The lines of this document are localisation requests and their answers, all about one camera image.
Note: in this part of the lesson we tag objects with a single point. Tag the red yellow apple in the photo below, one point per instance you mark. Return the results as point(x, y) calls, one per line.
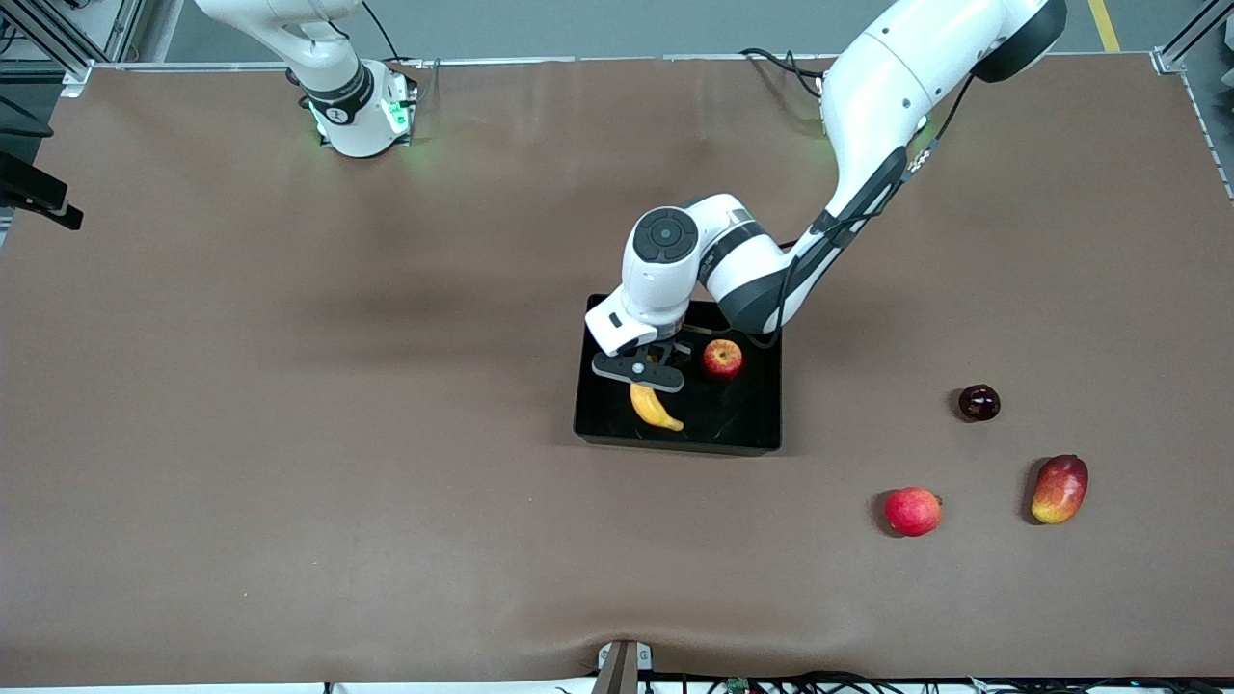
point(722, 359)

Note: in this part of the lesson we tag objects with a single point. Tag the yellow banana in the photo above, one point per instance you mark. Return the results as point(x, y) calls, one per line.
point(656, 410)

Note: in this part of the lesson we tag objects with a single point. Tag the black plastic box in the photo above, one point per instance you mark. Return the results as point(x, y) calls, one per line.
point(733, 424)

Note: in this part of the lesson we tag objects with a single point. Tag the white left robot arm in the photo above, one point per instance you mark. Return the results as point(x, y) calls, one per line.
point(887, 87)

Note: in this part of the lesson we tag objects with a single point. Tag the red pomegranate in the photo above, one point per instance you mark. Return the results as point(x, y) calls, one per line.
point(912, 512)

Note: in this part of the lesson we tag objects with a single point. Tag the dark purple plum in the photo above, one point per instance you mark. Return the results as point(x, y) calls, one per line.
point(979, 402)

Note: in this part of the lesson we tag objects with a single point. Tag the small green circuit board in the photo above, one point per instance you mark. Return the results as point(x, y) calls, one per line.
point(738, 685)

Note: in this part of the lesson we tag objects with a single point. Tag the red yellow mango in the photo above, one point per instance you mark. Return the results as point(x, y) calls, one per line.
point(1060, 490)

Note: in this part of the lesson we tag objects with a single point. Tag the aluminium frame with diagonal bars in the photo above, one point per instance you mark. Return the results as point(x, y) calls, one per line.
point(123, 29)

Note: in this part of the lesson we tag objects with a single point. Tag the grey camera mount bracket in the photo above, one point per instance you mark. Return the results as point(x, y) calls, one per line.
point(622, 670)

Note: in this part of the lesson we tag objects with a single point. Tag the aluminium frame corner rail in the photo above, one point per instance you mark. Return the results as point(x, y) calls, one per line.
point(1176, 58)

